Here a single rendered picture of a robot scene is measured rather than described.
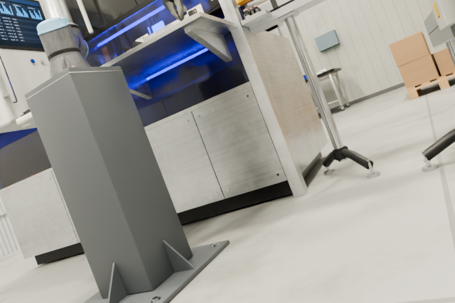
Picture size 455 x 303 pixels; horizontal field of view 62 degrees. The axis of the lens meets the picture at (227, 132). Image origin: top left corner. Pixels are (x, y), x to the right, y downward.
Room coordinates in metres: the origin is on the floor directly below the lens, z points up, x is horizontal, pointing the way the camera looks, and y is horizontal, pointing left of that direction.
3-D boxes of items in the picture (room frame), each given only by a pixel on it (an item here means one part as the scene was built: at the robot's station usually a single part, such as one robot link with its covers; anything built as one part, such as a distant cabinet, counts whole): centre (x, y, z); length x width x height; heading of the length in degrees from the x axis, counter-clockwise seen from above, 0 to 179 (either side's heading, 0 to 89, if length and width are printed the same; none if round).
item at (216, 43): (1.70, -0.07, 0.80); 0.34 x 0.03 x 0.13; 156
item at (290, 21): (1.89, -0.49, 0.46); 0.09 x 0.09 x 0.77; 66
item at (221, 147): (2.69, 0.50, 0.44); 2.06 x 1.00 x 0.88; 66
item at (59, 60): (1.39, 0.46, 0.84); 0.15 x 0.15 x 0.10
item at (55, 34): (1.40, 0.46, 0.96); 0.13 x 0.12 x 0.14; 5
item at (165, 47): (1.82, 0.16, 0.87); 0.70 x 0.48 x 0.02; 66
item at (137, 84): (1.91, 0.39, 0.80); 0.34 x 0.03 x 0.13; 156
